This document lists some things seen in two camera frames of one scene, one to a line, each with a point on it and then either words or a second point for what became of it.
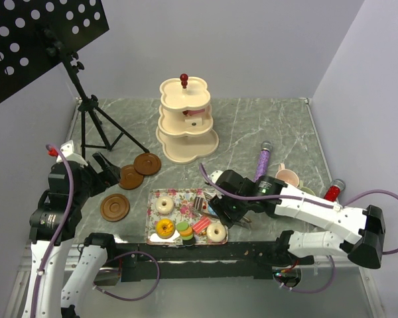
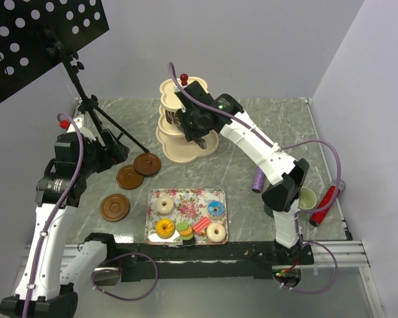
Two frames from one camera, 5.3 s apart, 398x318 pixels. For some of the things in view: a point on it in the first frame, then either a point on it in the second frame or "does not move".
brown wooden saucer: x=147 y=164 does not move
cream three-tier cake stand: x=185 y=133 does not move
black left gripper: x=109 y=176 to x=116 y=154
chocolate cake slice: x=198 y=203 to x=173 y=117
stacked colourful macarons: x=186 y=234 does not move
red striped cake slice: x=201 y=224 does not move
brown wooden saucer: x=115 y=207 does not move
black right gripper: x=218 y=203 to x=190 y=134
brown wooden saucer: x=130 y=179 does not move
